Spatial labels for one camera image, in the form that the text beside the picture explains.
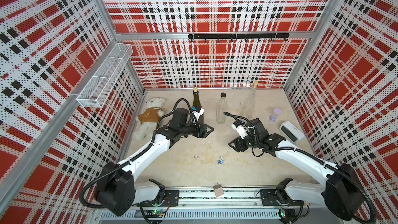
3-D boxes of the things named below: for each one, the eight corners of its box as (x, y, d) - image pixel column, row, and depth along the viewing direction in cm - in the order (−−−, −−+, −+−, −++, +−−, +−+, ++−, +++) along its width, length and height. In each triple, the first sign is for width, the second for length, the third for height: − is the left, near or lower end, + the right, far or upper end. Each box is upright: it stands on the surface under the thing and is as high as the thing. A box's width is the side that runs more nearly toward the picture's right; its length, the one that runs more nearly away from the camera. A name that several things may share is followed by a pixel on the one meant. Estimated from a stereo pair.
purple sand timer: (270, 121, 105) (275, 113, 97) (268, 116, 107) (273, 108, 100) (277, 121, 105) (282, 113, 97) (275, 116, 107) (280, 108, 100)
